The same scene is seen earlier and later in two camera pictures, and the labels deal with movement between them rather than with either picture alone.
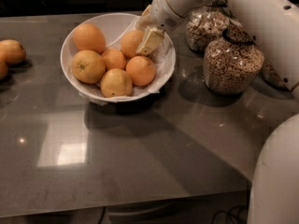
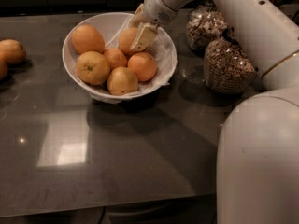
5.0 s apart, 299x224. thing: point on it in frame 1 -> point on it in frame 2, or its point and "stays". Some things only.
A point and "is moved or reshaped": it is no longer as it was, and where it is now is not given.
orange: (88, 36) stays
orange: (141, 70) is moved or reshaped
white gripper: (163, 12) -> (158, 7)
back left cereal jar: (206, 23) stays
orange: (4, 69) stays
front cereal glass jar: (232, 62) stays
